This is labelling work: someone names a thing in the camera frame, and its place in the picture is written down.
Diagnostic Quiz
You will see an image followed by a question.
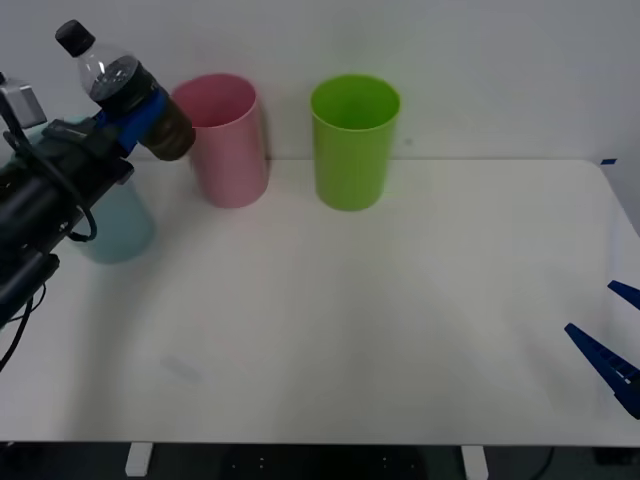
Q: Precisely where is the clear bottle with black cap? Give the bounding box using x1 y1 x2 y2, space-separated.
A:
54 19 197 164

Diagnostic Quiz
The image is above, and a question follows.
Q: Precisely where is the pink plastic bin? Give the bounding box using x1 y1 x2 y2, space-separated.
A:
170 72 272 209

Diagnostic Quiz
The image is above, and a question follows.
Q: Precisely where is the green plastic bin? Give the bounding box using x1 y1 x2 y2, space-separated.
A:
309 73 402 213

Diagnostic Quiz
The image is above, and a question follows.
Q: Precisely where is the white table leg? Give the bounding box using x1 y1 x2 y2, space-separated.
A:
460 444 487 480
124 442 152 477

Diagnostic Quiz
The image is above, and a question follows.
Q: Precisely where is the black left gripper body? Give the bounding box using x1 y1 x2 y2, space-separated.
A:
30 117 136 205

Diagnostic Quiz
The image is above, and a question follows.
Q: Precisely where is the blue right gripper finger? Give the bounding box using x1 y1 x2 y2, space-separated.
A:
606 279 640 312
564 322 640 420

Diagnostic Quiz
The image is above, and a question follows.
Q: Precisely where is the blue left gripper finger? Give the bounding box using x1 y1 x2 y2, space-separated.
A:
94 89 170 152

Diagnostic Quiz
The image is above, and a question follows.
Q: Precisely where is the pale blue plastic bin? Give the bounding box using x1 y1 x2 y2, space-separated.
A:
18 113 157 266

